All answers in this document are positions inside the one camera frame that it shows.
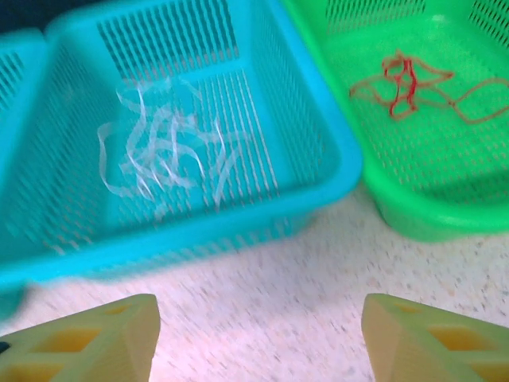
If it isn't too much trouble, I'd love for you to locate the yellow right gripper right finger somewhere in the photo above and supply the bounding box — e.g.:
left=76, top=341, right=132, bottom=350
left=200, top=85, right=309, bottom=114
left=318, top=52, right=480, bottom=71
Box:
left=360, top=293, right=509, bottom=382

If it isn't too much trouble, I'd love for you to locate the green plastic basket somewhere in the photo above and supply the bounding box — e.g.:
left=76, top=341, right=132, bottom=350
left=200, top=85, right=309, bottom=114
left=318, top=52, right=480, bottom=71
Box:
left=278, top=0, right=509, bottom=243

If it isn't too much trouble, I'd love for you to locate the teal plastic basket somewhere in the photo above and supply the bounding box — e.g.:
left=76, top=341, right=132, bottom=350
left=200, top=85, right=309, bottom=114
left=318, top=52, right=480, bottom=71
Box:
left=0, top=28, right=49, bottom=172
left=0, top=0, right=363, bottom=319

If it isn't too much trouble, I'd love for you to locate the thin white cable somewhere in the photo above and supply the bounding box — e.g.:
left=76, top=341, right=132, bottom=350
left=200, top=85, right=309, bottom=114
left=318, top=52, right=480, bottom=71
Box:
left=97, top=77, right=247, bottom=216

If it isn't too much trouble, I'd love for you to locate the thin red cable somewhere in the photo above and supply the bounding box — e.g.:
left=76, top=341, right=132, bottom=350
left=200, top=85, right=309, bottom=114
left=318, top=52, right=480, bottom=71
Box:
left=349, top=49, right=509, bottom=125

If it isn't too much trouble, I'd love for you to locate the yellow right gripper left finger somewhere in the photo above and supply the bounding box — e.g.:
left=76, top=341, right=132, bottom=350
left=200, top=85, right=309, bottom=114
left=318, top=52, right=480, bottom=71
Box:
left=0, top=293, right=161, bottom=382

